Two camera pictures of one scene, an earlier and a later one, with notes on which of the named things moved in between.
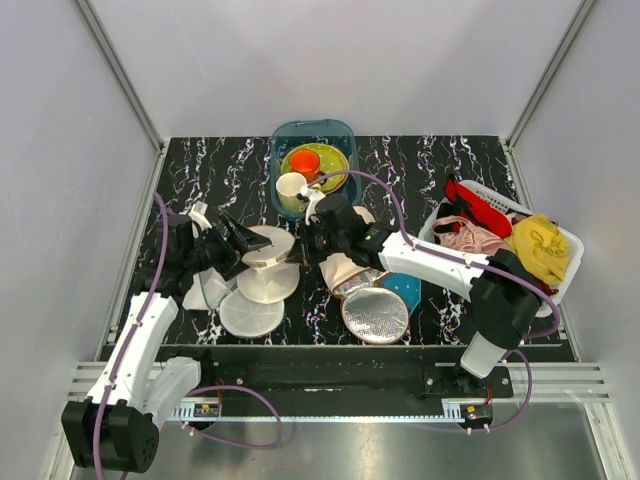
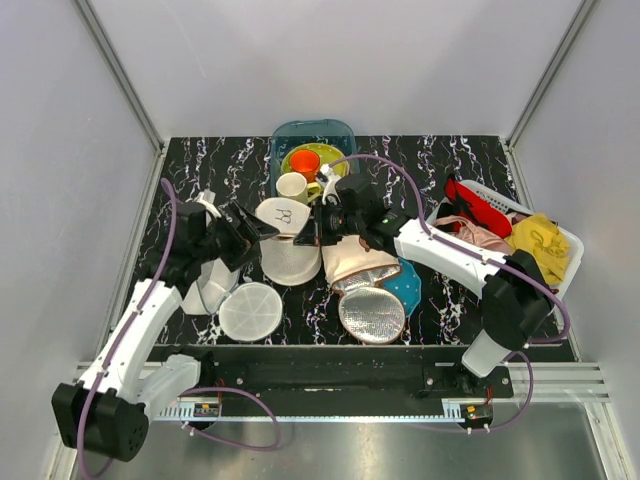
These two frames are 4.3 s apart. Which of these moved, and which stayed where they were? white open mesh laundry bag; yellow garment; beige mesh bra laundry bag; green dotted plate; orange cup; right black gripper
Moved: beige mesh bra laundry bag; right black gripper
Stayed: orange cup; white open mesh laundry bag; green dotted plate; yellow garment
